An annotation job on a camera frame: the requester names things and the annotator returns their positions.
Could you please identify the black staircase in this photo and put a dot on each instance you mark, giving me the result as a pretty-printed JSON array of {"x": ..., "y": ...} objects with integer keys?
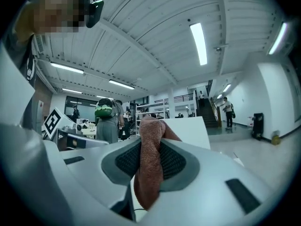
[{"x": 208, "y": 114}]

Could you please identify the green black backpack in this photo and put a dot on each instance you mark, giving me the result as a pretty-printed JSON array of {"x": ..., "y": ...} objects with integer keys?
[{"x": 104, "y": 108}]

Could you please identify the white board panel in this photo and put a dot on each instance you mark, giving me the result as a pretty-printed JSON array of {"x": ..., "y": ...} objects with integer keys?
[{"x": 188, "y": 133}]

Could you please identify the person's gray shirt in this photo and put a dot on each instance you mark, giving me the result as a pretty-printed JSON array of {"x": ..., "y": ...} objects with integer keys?
[{"x": 18, "y": 55}]

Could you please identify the black mezzanine railing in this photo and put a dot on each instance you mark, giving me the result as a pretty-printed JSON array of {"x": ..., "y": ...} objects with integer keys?
[{"x": 174, "y": 98}]

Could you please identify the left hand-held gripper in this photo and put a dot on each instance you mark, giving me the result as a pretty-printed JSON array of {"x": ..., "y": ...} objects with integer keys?
[{"x": 53, "y": 123}]

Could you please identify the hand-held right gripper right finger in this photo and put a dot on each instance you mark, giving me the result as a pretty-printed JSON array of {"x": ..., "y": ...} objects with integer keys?
[{"x": 207, "y": 173}]

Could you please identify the long ceiling light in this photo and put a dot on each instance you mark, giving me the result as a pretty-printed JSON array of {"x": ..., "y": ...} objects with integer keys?
[
  {"x": 121, "y": 84},
  {"x": 198, "y": 43},
  {"x": 71, "y": 91},
  {"x": 67, "y": 67},
  {"x": 278, "y": 38}
]

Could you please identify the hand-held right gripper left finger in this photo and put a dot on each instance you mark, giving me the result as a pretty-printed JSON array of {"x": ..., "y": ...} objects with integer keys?
[{"x": 94, "y": 168}]

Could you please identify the black head-mounted camera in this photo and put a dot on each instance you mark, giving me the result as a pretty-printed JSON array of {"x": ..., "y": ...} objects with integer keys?
[{"x": 95, "y": 13}]

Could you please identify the person's head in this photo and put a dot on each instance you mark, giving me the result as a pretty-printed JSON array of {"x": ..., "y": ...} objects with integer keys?
[{"x": 54, "y": 8}]

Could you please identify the reddish brown cloth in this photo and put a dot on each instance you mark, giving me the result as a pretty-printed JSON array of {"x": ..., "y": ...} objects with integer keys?
[{"x": 150, "y": 163}]

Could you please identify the white shelf rack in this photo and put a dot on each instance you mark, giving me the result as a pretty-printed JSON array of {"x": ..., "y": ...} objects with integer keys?
[{"x": 152, "y": 112}]

